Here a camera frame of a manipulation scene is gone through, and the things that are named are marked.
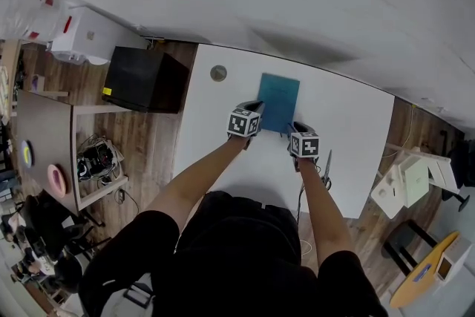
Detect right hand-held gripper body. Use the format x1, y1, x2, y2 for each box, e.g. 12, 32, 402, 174
287, 131, 321, 172

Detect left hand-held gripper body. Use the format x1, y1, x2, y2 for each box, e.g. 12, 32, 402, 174
226, 106, 263, 151

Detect blue notebook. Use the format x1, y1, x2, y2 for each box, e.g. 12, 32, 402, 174
255, 72, 301, 134

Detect black-handled scissors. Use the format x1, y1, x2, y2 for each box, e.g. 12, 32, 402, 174
319, 148, 334, 190

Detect person's right forearm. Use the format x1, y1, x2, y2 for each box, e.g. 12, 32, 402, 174
298, 155, 353, 267

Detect person's left forearm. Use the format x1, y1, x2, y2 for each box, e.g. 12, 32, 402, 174
139, 137, 246, 235

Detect white square table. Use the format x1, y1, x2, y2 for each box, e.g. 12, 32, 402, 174
172, 43, 396, 220

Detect black office chair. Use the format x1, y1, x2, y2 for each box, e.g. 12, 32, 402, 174
22, 192, 111, 264
441, 129, 475, 212

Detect white box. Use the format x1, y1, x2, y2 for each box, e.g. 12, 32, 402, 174
370, 163, 405, 219

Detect black cabinet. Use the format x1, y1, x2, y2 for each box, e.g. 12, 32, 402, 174
102, 45, 190, 114

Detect pale green box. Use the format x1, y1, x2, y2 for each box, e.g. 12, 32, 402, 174
399, 155, 431, 208

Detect person's black clothing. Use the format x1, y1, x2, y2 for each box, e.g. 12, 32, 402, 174
77, 190, 389, 317

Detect black stool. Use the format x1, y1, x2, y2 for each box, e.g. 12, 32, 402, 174
381, 219, 439, 278

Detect white wooden chair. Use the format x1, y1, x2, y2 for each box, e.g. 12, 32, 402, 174
370, 143, 461, 220

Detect white water dispenser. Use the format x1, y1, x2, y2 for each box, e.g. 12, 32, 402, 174
50, 5, 149, 66

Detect yellow round table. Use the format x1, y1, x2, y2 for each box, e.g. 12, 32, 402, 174
388, 232, 461, 309

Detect white device with screen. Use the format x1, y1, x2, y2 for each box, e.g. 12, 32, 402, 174
433, 235, 474, 283

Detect pink plate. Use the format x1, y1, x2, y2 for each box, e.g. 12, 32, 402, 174
47, 163, 68, 197

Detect brown table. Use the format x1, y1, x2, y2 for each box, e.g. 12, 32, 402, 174
14, 89, 133, 212

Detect blue and yellow plate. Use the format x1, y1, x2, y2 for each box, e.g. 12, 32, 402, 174
20, 140, 36, 167

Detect grey bag with black buckle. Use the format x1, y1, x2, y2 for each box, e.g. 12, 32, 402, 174
99, 272, 155, 317

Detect clear water jug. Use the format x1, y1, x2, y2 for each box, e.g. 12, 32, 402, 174
1, 0, 86, 44

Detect light wooden table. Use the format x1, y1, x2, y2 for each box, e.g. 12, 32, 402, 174
0, 39, 23, 120

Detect round table grommet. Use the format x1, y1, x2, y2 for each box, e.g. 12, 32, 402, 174
209, 65, 228, 82

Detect box of tangled cables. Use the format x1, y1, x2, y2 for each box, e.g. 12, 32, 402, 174
76, 135, 129, 186

